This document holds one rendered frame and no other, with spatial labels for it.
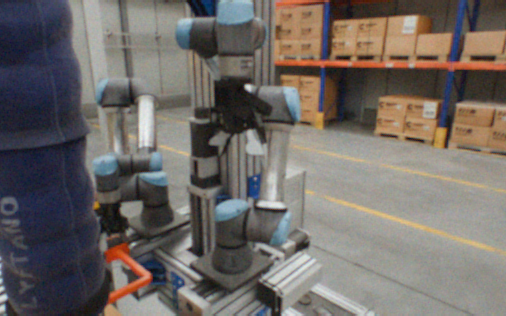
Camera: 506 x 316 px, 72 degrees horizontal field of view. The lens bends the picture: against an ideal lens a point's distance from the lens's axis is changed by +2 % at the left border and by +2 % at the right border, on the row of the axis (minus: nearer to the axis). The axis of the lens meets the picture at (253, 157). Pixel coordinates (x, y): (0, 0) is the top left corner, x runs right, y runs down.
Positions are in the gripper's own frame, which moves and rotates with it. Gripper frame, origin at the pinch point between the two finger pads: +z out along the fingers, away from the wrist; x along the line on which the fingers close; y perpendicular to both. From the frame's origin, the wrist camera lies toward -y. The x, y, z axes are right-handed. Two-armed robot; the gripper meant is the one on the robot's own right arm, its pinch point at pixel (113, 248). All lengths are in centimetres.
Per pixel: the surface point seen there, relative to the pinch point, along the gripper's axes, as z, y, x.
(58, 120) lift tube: -56, 40, -24
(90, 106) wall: 67, -889, 351
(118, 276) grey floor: 107, -136, 57
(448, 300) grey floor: 107, 71, 212
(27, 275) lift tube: -24, 37, -33
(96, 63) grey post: -61, -292, 127
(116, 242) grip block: -2.4, 0.8, 1.2
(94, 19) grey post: -107, -291, 131
